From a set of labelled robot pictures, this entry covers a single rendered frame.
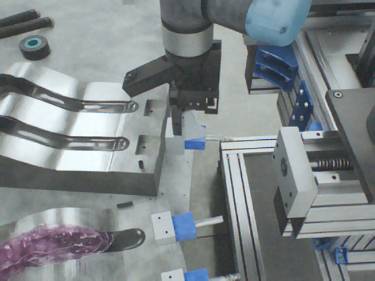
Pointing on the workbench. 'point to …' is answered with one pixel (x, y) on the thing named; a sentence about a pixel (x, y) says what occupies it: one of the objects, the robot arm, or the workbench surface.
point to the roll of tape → (35, 47)
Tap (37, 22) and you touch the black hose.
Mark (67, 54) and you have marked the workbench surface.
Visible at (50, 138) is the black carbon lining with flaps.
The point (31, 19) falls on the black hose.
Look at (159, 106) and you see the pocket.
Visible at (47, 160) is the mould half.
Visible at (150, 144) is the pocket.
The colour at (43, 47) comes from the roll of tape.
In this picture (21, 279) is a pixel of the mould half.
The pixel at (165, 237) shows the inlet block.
